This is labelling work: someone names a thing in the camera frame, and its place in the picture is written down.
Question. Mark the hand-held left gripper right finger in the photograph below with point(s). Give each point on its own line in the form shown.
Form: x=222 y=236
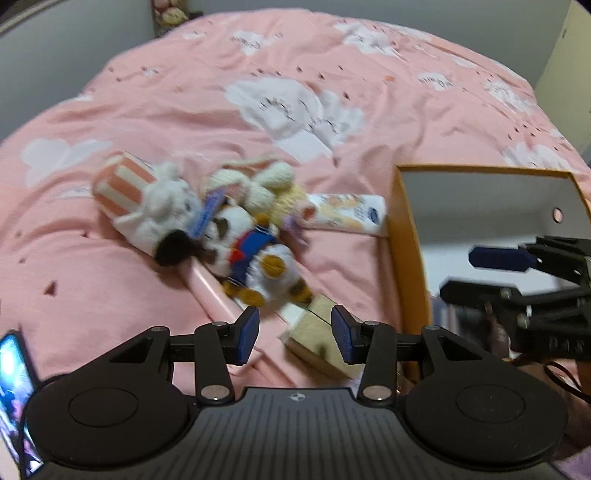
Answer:
x=344 y=334

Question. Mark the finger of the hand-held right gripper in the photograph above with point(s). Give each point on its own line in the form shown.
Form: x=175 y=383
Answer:
x=471 y=293
x=498 y=258

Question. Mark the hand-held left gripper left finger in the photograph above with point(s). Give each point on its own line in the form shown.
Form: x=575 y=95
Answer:
x=247 y=334

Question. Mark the gold glitter box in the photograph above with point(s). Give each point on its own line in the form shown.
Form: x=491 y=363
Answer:
x=314 y=337

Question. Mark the orange cardboard box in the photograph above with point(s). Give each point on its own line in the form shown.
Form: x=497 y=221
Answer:
x=485 y=203

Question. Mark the sailor costume cat plush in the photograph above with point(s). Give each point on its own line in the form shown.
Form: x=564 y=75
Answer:
x=258 y=258

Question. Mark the floral hand cream tube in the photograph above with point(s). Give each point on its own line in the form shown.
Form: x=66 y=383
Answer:
x=346 y=212

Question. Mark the crocheted bunny plush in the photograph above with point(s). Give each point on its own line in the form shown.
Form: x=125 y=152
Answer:
x=272 y=180

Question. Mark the white plush with striped hat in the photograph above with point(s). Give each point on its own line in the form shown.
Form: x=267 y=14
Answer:
x=161 y=203

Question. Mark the pink selfie stick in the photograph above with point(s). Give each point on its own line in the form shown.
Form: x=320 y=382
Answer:
x=207 y=286

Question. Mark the cream wardrobe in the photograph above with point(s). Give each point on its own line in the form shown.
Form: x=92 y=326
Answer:
x=572 y=69

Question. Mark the pink cloud print blanket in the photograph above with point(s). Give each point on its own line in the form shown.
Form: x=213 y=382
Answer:
x=184 y=115

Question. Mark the black smartphone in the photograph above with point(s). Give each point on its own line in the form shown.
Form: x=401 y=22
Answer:
x=14 y=392

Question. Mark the column of small plush toys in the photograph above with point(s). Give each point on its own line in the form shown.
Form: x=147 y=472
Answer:
x=168 y=14

